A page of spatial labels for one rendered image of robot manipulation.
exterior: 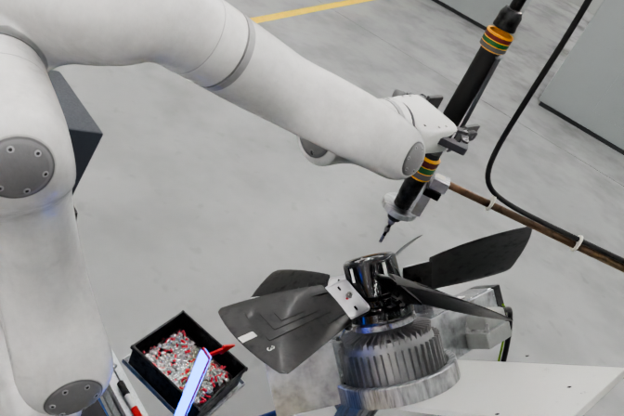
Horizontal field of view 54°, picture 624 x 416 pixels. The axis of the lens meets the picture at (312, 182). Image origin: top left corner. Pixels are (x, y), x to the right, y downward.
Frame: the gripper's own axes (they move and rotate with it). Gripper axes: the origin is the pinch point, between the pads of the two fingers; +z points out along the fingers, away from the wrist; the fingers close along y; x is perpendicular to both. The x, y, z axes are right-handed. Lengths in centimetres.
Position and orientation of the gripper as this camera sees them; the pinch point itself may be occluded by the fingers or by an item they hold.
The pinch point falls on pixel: (452, 118)
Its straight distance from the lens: 104.3
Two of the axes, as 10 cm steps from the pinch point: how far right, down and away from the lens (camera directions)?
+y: 5.9, 6.3, -5.0
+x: 3.5, -7.6, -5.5
